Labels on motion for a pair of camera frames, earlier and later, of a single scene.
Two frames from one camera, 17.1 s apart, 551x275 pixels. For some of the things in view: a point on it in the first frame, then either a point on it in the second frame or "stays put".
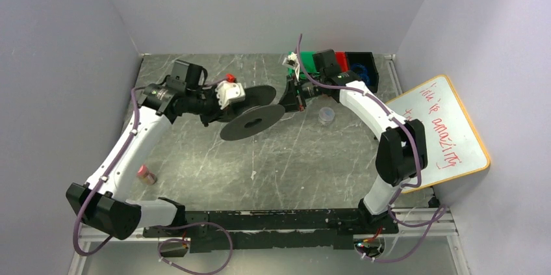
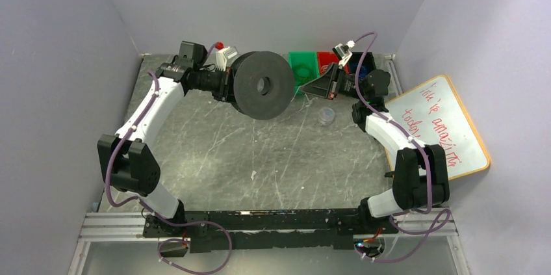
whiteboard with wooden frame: x=453 y=147 stays put
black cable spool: x=252 y=115 → x=262 y=85
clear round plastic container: x=326 y=116 stays put
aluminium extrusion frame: x=439 y=225 stays put
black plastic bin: x=366 y=58 stays put
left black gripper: x=214 y=114 → x=228 y=86
